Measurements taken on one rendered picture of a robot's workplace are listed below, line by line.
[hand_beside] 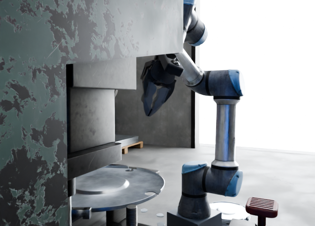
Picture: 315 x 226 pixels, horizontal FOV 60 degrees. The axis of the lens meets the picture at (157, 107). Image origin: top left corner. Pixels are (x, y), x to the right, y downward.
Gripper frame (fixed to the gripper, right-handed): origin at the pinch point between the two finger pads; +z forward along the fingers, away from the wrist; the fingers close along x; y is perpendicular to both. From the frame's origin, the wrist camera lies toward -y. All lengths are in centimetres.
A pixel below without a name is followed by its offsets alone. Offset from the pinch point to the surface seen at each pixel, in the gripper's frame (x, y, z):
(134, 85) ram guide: 11.2, -17.5, -2.9
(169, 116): -196, 422, -31
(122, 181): 5.2, -10.8, 17.3
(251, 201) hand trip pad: -18.0, -25.0, 12.3
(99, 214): 10.9, -21.1, 21.6
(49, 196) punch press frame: 23, -45, 12
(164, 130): -198, 430, -1
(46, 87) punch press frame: 26, -45, 4
